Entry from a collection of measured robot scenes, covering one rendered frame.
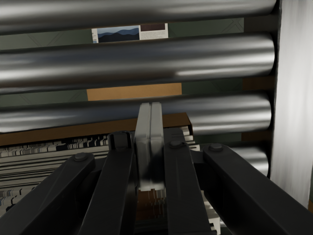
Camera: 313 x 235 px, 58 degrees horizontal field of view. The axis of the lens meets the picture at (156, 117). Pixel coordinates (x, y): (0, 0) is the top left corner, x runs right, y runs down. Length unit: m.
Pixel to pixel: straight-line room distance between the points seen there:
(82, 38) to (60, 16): 0.82
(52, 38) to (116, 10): 0.87
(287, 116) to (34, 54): 0.28
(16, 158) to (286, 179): 0.29
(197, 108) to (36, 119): 0.18
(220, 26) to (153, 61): 0.84
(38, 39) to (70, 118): 0.87
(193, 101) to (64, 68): 0.14
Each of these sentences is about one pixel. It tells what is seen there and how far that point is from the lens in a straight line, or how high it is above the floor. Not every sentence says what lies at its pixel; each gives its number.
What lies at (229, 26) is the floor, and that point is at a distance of 1.13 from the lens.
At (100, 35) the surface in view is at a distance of 1.11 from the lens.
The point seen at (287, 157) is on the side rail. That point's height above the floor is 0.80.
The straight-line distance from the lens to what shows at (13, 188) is 0.23.
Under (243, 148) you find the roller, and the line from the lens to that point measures 0.35.
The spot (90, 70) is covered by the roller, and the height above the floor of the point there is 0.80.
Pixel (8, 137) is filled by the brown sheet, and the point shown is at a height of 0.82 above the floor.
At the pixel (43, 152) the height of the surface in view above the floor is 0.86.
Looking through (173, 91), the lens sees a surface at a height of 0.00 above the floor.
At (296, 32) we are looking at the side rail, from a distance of 0.33.
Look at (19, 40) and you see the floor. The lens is 1.21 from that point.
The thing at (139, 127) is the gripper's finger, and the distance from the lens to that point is 0.15.
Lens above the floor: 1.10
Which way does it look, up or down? 72 degrees down
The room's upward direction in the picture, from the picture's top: 180 degrees clockwise
